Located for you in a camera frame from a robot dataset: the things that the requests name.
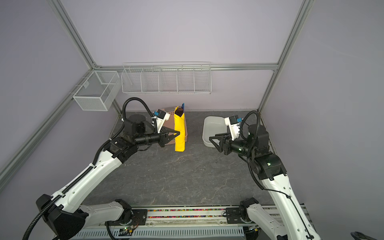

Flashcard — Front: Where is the purple iridescent spoon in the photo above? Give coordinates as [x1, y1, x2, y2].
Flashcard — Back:
[174, 108, 184, 117]

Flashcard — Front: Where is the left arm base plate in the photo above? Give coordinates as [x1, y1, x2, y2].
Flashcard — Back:
[109, 209, 148, 226]

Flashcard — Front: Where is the pink perforated plastic basket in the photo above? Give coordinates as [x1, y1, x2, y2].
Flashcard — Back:
[161, 106, 188, 142]

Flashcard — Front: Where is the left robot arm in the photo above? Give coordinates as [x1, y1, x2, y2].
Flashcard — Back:
[23, 97, 180, 240]

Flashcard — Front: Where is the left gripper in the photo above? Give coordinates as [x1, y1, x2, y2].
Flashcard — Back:
[135, 126, 180, 148]

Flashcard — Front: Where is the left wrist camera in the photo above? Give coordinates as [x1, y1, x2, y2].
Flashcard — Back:
[152, 109, 170, 133]

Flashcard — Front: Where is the green circuit board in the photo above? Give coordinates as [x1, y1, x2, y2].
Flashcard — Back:
[119, 228, 133, 237]

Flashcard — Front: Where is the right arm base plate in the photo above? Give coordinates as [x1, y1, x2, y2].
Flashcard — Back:
[223, 206, 253, 224]

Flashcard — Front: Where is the white mesh wall basket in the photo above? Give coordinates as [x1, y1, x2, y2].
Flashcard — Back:
[73, 71, 122, 112]

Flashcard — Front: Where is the white plastic tray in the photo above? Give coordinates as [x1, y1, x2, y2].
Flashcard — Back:
[202, 116, 228, 148]

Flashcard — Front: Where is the aluminium mounting rail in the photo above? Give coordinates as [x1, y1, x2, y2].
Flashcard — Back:
[58, 204, 313, 230]

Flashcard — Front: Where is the yellow paper napkin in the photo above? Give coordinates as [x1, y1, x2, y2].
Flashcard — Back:
[174, 113, 185, 152]

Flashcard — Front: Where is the white wire wall rack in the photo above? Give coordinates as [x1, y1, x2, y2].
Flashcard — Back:
[121, 62, 212, 94]

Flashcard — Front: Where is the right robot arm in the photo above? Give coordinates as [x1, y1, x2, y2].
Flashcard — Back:
[209, 111, 321, 240]

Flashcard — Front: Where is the white slotted cable duct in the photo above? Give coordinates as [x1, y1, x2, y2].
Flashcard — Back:
[71, 226, 245, 240]

